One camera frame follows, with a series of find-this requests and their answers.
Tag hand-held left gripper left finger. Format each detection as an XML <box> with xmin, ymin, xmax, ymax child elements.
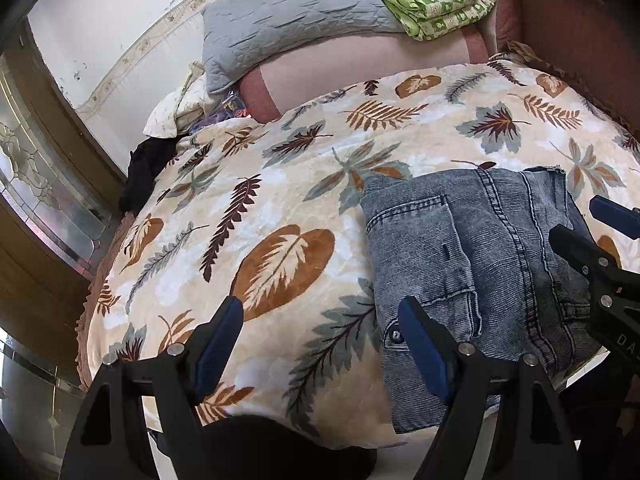
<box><xmin>60</xmin><ymin>295</ymin><xmax>246</xmax><ymax>480</ymax></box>

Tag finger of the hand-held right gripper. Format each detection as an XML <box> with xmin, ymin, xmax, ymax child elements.
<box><xmin>549</xmin><ymin>224</ymin><xmax>640</xmax><ymax>311</ymax></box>
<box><xmin>589</xmin><ymin>195</ymin><xmax>640</xmax><ymax>241</ymax></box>

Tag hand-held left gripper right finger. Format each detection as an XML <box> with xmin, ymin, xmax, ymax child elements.
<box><xmin>397</xmin><ymin>296</ymin><xmax>583</xmax><ymax>480</ymax></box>

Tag grey-blue denim pants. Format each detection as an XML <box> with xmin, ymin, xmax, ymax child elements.
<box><xmin>360</xmin><ymin>166</ymin><xmax>608</xmax><ymax>433</ymax></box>

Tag black cloth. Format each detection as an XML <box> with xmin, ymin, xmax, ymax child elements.
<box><xmin>119</xmin><ymin>136</ymin><xmax>178</xmax><ymax>213</ymax></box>

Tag leaf print blanket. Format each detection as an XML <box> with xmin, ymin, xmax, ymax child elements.
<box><xmin>85</xmin><ymin>57</ymin><xmax>640</xmax><ymax>448</ymax></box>

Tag purple patterned cloth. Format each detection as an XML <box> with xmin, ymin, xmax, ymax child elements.
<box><xmin>190</xmin><ymin>92</ymin><xmax>251</xmax><ymax>133</ymax></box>

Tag white cream pillow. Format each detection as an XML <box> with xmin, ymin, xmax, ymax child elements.
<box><xmin>142</xmin><ymin>61</ymin><xmax>211</xmax><ymax>138</ymax></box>

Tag wooden door with glass panel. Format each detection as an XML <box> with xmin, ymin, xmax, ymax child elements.
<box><xmin>0</xmin><ymin>25</ymin><xmax>128</xmax><ymax>391</ymax></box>

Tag green checked folded blanket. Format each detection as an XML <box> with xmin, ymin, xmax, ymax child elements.
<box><xmin>334</xmin><ymin>0</ymin><xmax>502</xmax><ymax>42</ymax></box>

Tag pink striped pillow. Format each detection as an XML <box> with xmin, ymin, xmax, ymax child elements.
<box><xmin>239</xmin><ymin>22</ymin><xmax>488</xmax><ymax>123</ymax></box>

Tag grey quilted pillow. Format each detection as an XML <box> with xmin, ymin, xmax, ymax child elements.
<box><xmin>201</xmin><ymin>0</ymin><xmax>406</xmax><ymax>96</ymax></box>

